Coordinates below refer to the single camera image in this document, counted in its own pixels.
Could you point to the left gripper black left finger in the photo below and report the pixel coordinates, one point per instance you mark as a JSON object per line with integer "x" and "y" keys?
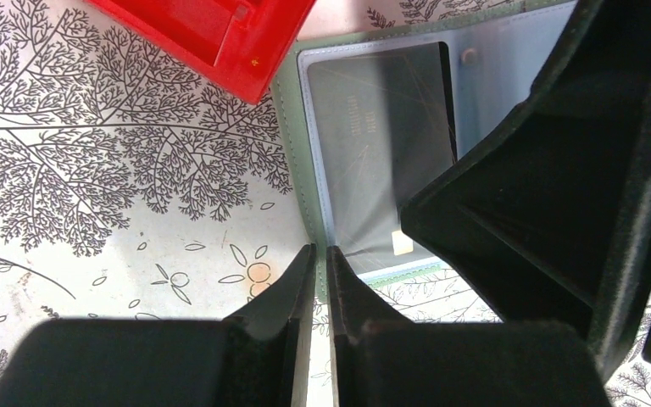
{"x": 269, "y": 341}

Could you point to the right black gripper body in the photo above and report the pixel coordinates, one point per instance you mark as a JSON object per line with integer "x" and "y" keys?
{"x": 549, "y": 217}

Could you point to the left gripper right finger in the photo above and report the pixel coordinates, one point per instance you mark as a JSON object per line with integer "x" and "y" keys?
{"x": 357, "y": 314}

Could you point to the dark grey credit card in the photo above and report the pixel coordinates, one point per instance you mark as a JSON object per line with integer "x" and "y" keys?
{"x": 383, "y": 129}

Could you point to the grey-green card holder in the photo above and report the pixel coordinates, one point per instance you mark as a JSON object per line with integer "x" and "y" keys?
{"x": 494, "y": 56}

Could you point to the red plastic bin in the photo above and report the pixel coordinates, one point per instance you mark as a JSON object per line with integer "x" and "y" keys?
{"x": 237, "y": 44}

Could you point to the floral table mat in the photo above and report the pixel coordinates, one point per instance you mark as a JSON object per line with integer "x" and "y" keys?
{"x": 130, "y": 186}

